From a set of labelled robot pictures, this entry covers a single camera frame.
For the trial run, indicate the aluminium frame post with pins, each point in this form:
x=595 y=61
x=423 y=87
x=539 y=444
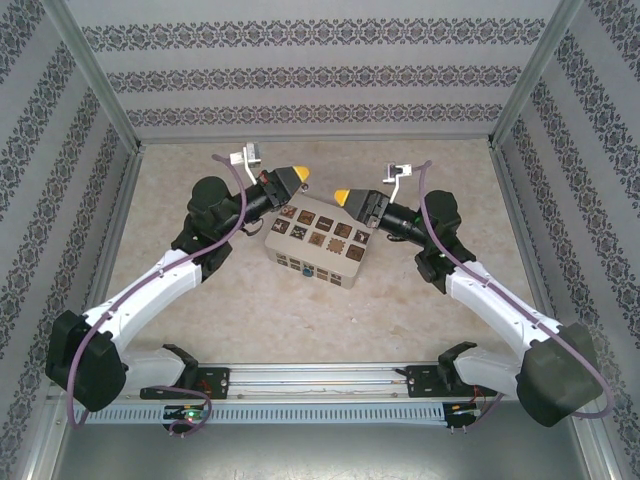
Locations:
x=537 y=70
x=90 y=70

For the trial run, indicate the beige box with picture tiles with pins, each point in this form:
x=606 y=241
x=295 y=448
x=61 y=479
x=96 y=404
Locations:
x=320 y=240

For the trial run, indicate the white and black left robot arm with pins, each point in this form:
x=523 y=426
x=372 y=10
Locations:
x=150 y=285

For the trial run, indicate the circuit board with green light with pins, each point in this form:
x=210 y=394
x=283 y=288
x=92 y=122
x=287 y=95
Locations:
x=187 y=414

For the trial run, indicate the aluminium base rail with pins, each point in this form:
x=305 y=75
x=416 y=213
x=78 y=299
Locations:
x=320 y=381

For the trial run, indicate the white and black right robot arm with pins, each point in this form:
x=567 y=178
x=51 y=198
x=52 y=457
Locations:
x=500 y=305

